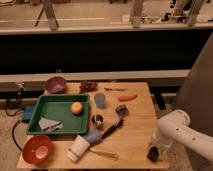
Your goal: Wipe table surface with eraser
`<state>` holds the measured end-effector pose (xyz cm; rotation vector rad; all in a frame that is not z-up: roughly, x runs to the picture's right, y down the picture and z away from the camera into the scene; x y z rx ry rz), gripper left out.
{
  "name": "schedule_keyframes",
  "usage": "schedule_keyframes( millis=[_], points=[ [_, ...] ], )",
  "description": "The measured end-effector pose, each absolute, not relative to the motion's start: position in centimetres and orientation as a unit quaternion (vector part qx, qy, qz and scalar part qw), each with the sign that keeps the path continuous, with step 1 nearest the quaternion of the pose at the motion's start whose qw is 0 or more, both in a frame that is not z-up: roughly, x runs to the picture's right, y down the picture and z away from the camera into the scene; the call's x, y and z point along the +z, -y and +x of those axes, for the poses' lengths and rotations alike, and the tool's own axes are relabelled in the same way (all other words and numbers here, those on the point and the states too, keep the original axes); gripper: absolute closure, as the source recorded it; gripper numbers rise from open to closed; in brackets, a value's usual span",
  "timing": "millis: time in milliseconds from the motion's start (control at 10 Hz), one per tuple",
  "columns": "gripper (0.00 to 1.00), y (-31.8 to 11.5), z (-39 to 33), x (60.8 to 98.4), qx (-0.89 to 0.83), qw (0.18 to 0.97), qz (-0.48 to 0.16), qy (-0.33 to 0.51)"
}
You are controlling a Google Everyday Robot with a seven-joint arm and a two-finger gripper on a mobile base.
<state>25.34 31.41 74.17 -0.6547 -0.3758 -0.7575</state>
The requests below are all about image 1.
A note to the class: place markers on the blue box on floor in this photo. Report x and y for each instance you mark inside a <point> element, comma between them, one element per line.
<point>28,113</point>

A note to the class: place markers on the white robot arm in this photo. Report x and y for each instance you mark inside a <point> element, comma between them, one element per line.
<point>174,127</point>

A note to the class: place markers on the small dark metal cup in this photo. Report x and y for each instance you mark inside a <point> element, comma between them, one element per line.
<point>97,120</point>

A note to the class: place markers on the green plastic tray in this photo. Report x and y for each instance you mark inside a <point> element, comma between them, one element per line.
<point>57,107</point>

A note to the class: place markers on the orange round fruit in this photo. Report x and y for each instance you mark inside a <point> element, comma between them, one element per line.
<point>76,108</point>

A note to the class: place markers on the dark grape bunch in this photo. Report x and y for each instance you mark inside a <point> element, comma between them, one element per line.
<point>87,86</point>

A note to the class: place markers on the red bowl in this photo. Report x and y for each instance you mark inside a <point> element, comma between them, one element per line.
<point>37,149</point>

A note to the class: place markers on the orange carrot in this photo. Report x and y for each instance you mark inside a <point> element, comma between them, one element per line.
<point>127,97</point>

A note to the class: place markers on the blue plastic cup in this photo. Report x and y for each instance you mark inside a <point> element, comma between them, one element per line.
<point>100,100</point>

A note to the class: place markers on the blue eraser sponge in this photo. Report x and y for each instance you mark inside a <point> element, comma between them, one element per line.
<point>93,136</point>

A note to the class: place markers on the grey folded cloth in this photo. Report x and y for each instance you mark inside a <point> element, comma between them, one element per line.
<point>49,125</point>

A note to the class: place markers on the dark small utensil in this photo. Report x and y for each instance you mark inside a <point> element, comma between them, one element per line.
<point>113,89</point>

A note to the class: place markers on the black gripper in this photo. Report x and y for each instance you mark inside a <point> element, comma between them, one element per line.
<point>153,154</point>

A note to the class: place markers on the purple bowl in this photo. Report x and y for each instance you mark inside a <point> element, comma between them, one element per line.
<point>55,84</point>

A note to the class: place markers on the white paper cup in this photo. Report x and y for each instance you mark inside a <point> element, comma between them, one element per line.
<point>77,148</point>

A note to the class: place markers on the black handled brush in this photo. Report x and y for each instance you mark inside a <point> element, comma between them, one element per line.
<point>122,112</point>

